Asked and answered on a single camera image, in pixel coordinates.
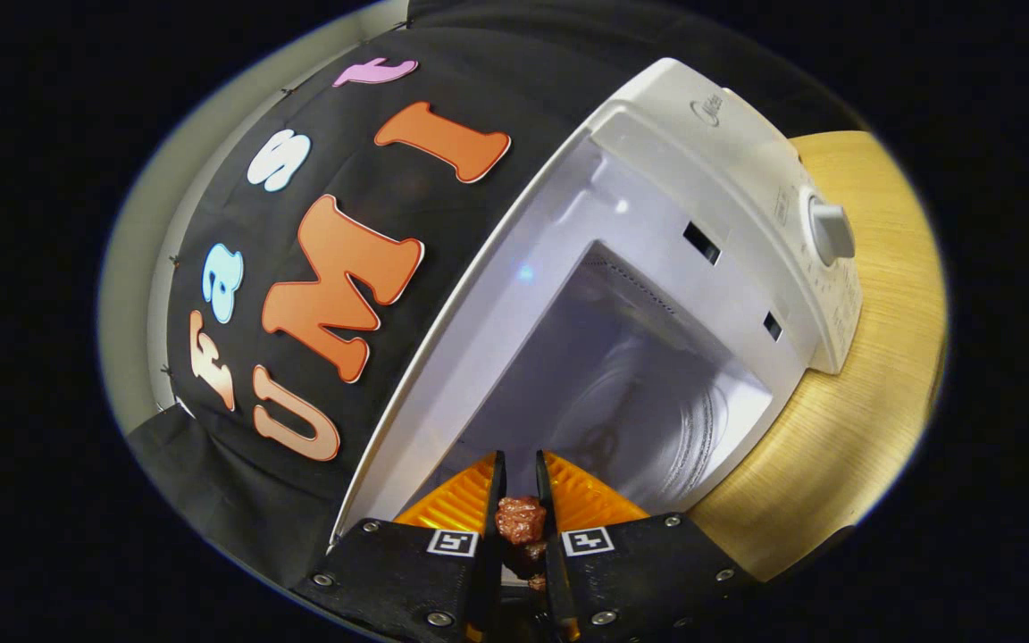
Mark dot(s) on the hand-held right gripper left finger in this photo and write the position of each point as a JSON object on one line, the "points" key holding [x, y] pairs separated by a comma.
{"points": [[497, 500]]}

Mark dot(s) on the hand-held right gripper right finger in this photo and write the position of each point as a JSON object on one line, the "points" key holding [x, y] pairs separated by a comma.
{"points": [[545, 505]]}

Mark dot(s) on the brown meat piece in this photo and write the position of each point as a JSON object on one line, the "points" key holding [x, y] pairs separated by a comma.
{"points": [[521, 520]]}

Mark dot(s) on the white microwave oven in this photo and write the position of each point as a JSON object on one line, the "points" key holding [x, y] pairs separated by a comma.
{"points": [[729, 179]]}

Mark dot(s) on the glass turntable plate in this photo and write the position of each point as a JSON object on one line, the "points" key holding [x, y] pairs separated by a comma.
{"points": [[675, 446]]}

